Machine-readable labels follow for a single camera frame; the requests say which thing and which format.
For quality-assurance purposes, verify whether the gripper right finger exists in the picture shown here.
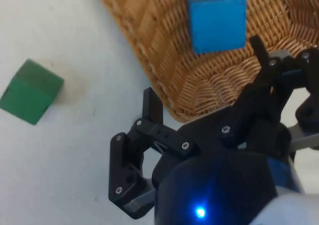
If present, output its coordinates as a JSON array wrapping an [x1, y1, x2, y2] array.
[[218, 35, 319, 151]]

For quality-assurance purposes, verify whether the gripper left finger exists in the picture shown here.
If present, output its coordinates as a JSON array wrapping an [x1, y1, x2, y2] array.
[[108, 87, 202, 220]]

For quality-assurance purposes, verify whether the blue cube block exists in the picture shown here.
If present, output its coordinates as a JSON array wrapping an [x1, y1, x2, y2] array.
[[186, 0, 248, 55]]

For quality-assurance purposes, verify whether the wicker basket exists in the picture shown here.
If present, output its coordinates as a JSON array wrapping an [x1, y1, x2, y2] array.
[[90, 0, 319, 123]]

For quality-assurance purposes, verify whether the green cube block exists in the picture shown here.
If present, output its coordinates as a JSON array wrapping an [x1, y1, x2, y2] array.
[[0, 58, 65, 126]]

